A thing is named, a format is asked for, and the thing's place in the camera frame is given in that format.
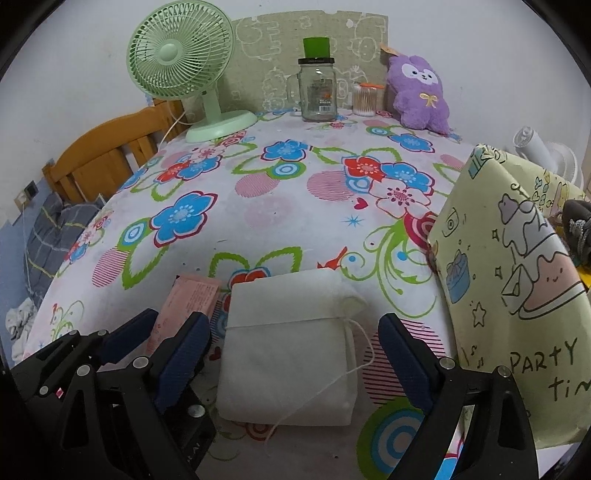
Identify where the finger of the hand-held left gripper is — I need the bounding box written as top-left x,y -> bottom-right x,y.
9,308 -> 161,398
60,311 -> 218,480

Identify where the floral printed tablecloth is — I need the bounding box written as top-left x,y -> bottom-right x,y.
23,108 -> 467,480

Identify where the yellow cartoon storage bag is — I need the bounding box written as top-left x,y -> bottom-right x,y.
427,143 -> 591,444

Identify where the wooden bed headboard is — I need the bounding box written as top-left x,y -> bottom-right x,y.
42,99 -> 188,204

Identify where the white fan power cable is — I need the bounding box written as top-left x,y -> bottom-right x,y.
159,104 -> 188,141

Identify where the green desk fan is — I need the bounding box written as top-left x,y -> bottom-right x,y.
127,1 -> 258,144

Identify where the cotton swab tub orange lid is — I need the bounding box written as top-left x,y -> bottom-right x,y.
352,82 -> 386,116

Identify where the white crumpled cloth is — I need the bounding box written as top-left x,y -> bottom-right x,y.
6,298 -> 38,356

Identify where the pink box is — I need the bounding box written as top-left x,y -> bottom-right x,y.
145,274 -> 222,358

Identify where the beige cartoon printed board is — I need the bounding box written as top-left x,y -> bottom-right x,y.
222,11 -> 391,115

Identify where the purple plush toy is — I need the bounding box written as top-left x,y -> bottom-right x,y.
381,44 -> 451,136

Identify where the white standing fan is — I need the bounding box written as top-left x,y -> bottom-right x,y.
515,124 -> 583,190

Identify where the dark grey glitter-trim cloth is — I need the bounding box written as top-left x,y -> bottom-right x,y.
551,198 -> 591,266

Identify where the glass jar mug green lid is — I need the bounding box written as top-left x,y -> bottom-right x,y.
286,37 -> 340,123

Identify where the grey plaid pillow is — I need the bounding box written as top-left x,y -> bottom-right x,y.
21,191 -> 102,296

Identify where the white drawstring fabric bag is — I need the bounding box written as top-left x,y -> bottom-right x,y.
216,269 -> 374,446

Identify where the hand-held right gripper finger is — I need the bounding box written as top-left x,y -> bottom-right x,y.
378,313 -> 540,480

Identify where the thin white charging cable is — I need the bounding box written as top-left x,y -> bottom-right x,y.
19,202 -> 35,289

